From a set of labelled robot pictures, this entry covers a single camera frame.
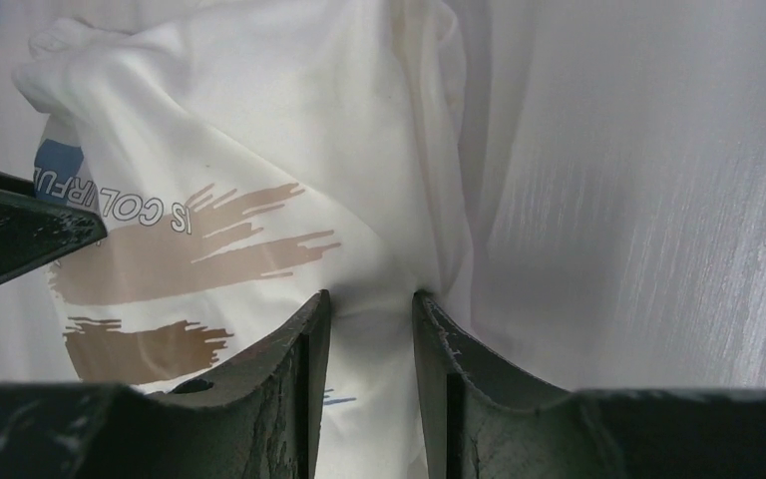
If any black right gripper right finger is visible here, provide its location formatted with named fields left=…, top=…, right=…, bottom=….
left=412, top=292, right=766, bottom=478

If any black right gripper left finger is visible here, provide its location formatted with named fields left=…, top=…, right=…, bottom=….
left=0, top=291, right=331, bottom=478

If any white printed t shirt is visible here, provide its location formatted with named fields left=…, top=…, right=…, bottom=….
left=0, top=1, right=473, bottom=478

